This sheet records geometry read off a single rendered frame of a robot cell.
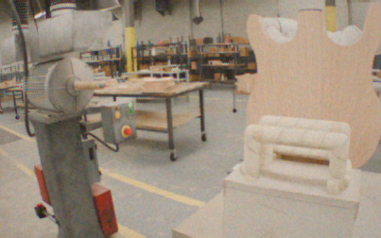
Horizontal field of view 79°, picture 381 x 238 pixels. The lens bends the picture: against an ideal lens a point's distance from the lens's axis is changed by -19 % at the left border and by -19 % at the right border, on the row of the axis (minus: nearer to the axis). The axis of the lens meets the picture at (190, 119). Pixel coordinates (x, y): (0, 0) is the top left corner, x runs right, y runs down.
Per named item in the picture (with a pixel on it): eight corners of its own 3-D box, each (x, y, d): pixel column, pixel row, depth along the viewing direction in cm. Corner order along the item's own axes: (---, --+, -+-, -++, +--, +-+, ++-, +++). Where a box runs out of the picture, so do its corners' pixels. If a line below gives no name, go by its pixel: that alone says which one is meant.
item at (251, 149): (240, 180, 53) (241, 134, 51) (247, 174, 56) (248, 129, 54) (256, 183, 51) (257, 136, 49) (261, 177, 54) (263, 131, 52)
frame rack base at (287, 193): (221, 246, 58) (221, 180, 54) (247, 214, 70) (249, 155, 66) (341, 275, 43) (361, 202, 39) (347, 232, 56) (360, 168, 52)
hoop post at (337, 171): (324, 194, 44) (331, 144, 42) (326, 186, 47) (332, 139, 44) (341, 196, 42) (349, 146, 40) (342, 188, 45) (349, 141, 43)
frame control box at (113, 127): (83, 150, 148) (77, 105, 142) (112, 141, 165) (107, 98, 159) (110, 160, 134) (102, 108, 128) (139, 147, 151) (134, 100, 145)
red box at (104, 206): (83, 224, 167) (71, 176, 159) (97, 217, 177) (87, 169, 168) (105, 239, 153) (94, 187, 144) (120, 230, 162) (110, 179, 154)
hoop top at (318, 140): (242, 142, 51) (242, 126, 51) (248, 137, 54) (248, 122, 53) (347, 156, 41) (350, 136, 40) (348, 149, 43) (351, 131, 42)
